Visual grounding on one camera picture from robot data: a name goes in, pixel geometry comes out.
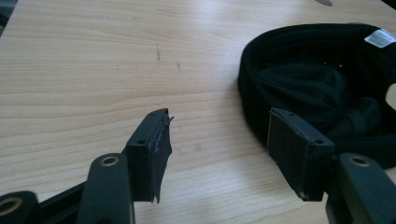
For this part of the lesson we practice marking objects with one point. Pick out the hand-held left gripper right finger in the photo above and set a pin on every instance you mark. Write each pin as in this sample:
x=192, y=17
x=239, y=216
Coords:
x=299, y=152

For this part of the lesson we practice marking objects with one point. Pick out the black cap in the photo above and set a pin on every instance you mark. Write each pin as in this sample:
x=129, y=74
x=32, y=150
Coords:
x=314, y=81

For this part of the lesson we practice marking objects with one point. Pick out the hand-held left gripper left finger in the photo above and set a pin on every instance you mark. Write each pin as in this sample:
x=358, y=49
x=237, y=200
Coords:
x=146, y=161

